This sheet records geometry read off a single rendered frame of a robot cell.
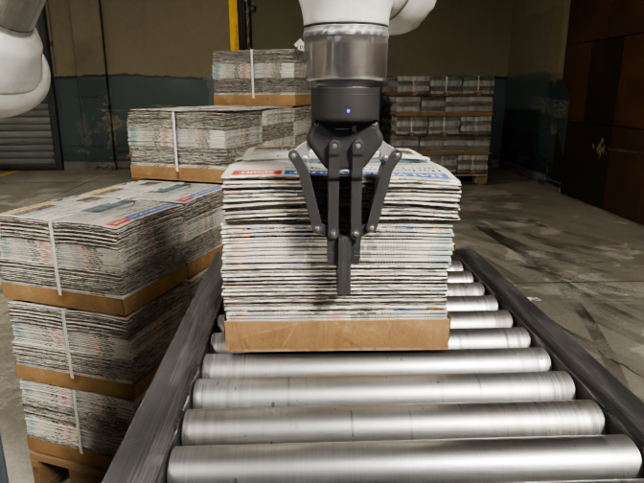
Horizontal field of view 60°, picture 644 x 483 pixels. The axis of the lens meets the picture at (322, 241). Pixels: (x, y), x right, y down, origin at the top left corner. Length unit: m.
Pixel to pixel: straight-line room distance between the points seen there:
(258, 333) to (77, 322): 0.87
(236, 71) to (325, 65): 1.88
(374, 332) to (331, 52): 0.34
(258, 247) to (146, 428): 0.24
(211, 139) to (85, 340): 0.74
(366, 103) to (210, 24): 7.89
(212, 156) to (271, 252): 1.20
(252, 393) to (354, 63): 0.38
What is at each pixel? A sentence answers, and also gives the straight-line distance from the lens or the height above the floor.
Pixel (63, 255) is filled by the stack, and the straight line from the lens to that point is 1.49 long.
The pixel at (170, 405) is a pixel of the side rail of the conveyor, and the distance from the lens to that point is 0.64.
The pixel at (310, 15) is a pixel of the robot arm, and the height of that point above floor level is 1.20.
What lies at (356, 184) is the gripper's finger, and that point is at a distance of 0.62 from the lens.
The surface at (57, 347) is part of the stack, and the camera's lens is 1.61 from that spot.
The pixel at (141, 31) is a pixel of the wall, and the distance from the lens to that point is 8.63.
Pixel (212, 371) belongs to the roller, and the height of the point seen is 0.79.
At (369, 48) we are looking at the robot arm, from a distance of 0.59.
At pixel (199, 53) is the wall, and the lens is 8.45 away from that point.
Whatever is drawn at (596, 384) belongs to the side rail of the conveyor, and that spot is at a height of 0.80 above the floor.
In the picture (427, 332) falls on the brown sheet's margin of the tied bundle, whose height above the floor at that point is 0.83.
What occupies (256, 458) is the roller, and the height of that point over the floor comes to 0.80.
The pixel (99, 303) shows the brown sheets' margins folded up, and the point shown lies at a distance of 1.46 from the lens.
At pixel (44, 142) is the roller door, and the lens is 9.06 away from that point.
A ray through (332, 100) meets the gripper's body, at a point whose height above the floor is 1.12.
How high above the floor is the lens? 1.13
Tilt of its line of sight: 15 degrees down
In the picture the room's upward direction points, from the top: straight up
